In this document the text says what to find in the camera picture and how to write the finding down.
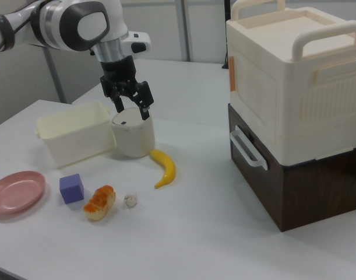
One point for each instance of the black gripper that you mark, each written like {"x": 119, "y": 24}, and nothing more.
{"x": 118, "y": 71}

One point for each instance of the small white lidded trash can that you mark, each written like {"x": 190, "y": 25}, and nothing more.
{"x": 134, "y": 137}

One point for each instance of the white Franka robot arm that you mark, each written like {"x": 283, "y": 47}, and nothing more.
{"x": 64, "y": 23}

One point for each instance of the cream plastic storage bin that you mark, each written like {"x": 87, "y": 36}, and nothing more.
{"x": 75, "y": 137}

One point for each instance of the yellow banana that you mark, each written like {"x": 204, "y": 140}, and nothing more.
{"x": 167, "y": 169}

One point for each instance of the crumpled white paper ball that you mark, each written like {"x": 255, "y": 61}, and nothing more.
{"x": 130, "y": 200}

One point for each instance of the orange tape strip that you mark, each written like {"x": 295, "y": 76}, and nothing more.
{"x": 232, "y": 74}

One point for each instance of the purple cube block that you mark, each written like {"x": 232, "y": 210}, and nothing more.
{"x": 72, "y": 189}

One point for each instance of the toy bread loaf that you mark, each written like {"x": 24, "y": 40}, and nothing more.
{"x": 99, "y": 202}

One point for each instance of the black stand pole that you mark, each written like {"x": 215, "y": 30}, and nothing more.
{"x": 227, "y": 35}

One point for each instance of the pink oval plate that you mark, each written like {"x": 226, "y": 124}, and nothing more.
{"x": 17, "y": 192}

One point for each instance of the cream toy microwave box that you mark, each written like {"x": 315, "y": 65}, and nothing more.
{"x": 282, "y": 87}

